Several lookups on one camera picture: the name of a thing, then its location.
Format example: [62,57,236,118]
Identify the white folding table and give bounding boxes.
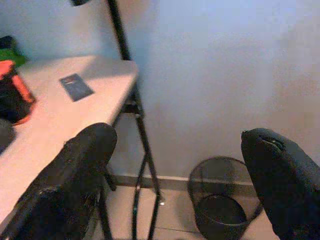
[0,54,166,240]

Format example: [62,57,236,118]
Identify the black metal stand pole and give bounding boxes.
[106,0,133,62]

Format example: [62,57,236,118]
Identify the black mesh waste bin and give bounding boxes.
[187,156,265,240]

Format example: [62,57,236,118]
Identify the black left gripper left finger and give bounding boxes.
[4,122,118,240]

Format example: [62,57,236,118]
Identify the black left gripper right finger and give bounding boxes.
[240,127,320,240]

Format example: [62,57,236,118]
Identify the green object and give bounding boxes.
[0,48,27,67]

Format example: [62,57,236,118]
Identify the dark blue card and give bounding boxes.
[58,73,95,103]

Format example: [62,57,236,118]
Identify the dark grey round object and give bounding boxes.
[0,118,17,154]

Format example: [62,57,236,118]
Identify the orange and black bag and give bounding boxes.
[0,59,37,126]

